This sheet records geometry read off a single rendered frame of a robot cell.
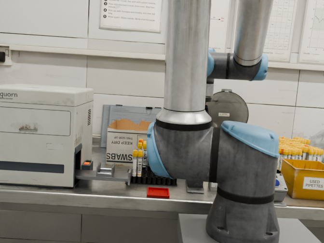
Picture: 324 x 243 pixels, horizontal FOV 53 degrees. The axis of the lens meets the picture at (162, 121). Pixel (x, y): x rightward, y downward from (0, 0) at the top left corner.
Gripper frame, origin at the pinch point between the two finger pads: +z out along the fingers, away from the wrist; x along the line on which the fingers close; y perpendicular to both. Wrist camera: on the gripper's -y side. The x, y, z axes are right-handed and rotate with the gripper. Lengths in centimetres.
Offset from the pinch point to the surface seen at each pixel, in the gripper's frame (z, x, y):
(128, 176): 5.4, 21.4, -6.3
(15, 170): 5, 56, -8
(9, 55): -31, 87, 54
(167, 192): 10.1, 9.1, -5.4
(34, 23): -47, 76, 56
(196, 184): 8.0, -0.4, -2.2
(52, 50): -34, 66, 52
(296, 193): 8.4, -32.4, -3.2
